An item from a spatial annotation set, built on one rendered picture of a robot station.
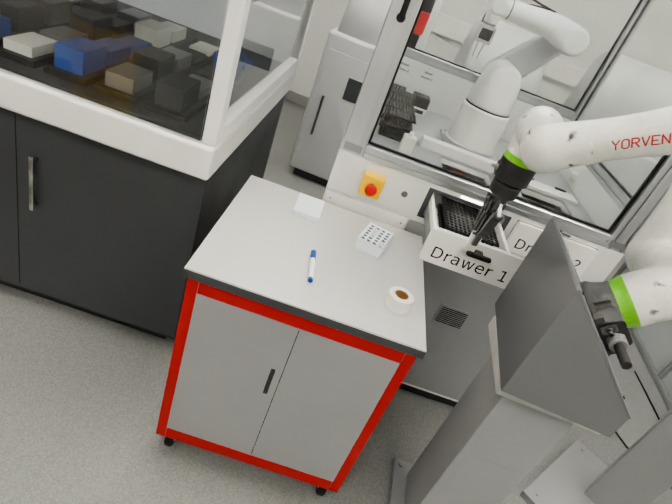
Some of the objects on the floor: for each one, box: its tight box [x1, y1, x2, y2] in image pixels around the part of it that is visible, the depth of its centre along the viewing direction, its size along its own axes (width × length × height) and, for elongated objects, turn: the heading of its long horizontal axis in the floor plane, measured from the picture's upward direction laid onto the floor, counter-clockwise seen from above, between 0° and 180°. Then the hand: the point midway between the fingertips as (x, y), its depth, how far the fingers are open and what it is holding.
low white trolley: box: [156, 175, 427, 496], centre depth 163 cm, size 58×62×76 cm
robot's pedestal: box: [389, 316, 601, 504], centre depth 152 cm, size 30×30×76 cm
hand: (472, 243), depth 137 cm, fingers closed
